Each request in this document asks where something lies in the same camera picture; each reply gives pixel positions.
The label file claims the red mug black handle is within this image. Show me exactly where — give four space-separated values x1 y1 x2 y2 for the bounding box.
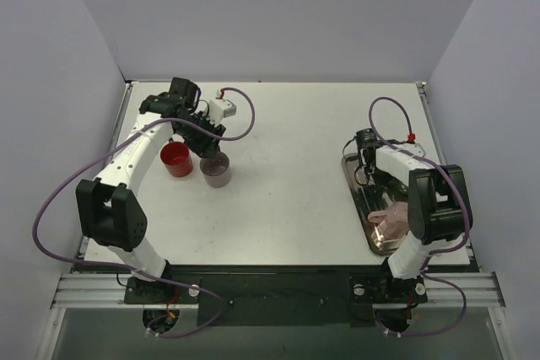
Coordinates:
159 142 193 178

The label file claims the aluminium frame rail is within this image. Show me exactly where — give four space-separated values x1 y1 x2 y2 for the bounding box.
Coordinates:
51 272 505 309

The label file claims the pink mug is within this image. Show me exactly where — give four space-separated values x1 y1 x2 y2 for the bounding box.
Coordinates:
367 201 409 240

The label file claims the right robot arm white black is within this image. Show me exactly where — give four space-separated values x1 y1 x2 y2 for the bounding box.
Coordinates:
341 128 473 301

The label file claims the metal tray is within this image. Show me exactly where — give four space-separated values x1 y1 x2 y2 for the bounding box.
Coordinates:
341 153 410 256

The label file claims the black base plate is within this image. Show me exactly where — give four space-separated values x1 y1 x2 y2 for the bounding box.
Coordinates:
124 265 428 326

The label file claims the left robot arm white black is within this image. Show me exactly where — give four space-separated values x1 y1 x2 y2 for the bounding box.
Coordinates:
75 78 236 303

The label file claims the lilac mug black handle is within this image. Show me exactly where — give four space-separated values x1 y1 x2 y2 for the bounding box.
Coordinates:
199 152 232 188

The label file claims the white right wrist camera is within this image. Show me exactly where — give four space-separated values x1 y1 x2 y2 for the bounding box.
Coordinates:
405 133 426 158

